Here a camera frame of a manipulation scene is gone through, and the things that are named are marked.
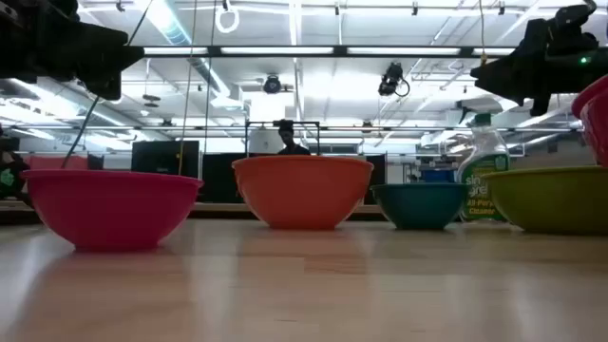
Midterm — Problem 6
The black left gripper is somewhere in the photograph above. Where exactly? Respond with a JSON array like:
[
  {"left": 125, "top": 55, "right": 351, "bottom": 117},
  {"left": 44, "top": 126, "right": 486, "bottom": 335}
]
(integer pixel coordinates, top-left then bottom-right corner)
[{"left": 0, "top": 0, "right": 146, "bottom": 102}]

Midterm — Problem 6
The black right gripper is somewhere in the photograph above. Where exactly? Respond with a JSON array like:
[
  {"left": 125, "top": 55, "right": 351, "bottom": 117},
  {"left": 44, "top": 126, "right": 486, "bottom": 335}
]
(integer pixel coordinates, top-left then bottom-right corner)
[{"left": 469, "top": 0, "right": 608, "bottom": 118}]

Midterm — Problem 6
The red plastic bowl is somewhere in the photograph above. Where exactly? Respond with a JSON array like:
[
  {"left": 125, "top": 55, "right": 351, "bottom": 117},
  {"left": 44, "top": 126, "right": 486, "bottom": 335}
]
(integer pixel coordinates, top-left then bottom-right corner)
[{"left": 571, "top": 74, "right": 608, "bottom": 168}]

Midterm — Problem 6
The olive green plastic bowl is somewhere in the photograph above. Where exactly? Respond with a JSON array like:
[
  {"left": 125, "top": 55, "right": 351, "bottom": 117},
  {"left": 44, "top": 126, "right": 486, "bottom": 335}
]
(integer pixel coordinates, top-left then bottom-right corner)
[{"left": 481, "top": 164, "right": 608, "bottom": 236}]

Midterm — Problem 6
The pink plastic bowl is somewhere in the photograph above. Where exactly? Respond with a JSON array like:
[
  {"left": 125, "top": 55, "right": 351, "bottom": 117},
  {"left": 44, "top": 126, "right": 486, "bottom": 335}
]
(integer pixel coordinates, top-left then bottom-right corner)
[{"left": 21, "top": 169, "right": 204, "bottom": 252}]

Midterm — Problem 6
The teal plastic bowl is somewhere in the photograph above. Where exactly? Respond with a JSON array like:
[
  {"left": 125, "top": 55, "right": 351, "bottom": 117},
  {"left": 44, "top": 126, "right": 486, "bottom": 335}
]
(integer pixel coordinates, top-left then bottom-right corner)
[{"left": 370, "top": 182, "right": 469, "bottom": 231}]

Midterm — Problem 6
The orange plastic bowl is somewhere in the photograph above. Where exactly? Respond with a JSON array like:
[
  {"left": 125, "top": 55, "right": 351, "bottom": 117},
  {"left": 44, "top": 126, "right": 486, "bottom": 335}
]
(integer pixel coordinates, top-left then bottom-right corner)
[{"left": 231, "top": 155, "right": 375, "bottom": 231}]

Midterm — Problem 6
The green cleaner spray bottle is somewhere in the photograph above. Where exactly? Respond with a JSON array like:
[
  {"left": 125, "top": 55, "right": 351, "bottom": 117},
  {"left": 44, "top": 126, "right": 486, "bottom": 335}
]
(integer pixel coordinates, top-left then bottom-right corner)
[{"left": 455, "top": 98, "right": 512, "bottom": 223}]

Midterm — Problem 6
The black monitor screen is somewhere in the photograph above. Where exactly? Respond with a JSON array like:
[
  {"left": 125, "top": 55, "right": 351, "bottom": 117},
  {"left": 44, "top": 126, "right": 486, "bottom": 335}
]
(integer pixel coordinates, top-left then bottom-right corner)
[{"left": 130, "top": 140, "right": 200, "bottom": 180}]

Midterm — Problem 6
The red cloth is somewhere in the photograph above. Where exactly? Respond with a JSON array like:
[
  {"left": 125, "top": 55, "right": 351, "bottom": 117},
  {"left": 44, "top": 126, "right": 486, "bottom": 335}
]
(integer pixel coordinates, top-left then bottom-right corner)
[{"left": 23, "top": 154, "right": 89, "bottom": 171}]

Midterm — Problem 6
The blue storage bin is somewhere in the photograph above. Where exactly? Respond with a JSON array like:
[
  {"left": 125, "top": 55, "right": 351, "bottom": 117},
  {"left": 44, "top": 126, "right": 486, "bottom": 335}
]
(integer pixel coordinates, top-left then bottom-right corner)
[{"left": 419, "top": 168, "right": 458, "bottom": 184}]

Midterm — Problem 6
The person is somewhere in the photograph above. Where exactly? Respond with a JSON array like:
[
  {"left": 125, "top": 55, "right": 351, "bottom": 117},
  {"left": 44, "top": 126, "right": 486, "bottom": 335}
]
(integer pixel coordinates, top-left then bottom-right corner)
[
  {"left": 272, "top": 118, "right": 313, "bottom": 157},
  {"left": 0, "top": 136, "right": 32, "bottom": 208}
]

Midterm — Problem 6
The round black ceiling device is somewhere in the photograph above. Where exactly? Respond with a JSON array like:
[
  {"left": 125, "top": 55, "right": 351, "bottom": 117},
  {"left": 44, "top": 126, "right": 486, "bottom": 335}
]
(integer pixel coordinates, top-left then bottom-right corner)
[{"left": 262, "top": 73, "right": 283, "bottom": 95}]

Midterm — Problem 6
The narrow black curtain panel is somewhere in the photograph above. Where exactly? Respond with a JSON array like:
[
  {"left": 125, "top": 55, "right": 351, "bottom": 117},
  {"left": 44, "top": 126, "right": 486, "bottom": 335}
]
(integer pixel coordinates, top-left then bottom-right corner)
[{"left": 365, "top": 152, "right": 389, "bottom": 187}]

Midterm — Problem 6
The overhead light bar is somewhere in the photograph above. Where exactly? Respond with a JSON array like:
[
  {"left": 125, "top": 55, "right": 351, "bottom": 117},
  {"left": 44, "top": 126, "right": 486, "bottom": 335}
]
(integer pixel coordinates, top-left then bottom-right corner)
[{"left": 141, "top": 45, "right": 519, "bottom": 59}]

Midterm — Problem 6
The short yellow hanging cable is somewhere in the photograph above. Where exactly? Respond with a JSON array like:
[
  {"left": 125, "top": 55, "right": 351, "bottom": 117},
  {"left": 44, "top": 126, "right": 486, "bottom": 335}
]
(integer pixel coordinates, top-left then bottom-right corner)
[{"left": 478, "top": 0, "right": 489, "bottom": 67}]

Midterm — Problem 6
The black hanging cable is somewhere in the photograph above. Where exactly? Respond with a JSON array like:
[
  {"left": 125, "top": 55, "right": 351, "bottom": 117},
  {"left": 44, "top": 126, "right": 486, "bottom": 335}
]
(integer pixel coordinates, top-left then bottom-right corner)
[{"left": 60, "top": 0, "right": 154, "bottom": 170}]

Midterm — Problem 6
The silver air duct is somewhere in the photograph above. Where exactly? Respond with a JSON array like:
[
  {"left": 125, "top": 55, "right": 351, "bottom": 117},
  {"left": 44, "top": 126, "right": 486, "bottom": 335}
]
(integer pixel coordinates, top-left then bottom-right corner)
[{"left": 142, "top": 0, "right": 251, "bottom": 111}]

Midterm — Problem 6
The thin dark hanging cable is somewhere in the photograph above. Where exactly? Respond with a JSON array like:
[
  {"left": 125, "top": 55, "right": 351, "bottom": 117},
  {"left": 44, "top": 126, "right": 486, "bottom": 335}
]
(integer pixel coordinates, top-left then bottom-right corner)
[{"left": 202, "top": 0, "right": 219, "bottom": 154}]

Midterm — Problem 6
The white ring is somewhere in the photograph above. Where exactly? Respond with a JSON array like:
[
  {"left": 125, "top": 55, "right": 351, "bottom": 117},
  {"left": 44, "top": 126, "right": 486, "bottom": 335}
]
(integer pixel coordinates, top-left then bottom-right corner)
[{"left": 214, "top": 3, "right": 241, "bottom": 35}]

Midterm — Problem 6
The black overhead camera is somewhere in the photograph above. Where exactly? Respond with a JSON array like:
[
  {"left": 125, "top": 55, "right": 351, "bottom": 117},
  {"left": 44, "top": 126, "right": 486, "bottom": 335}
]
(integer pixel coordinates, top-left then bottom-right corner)
[{"left": 377, "top": 61, "right": 411, "bottom": 99}]

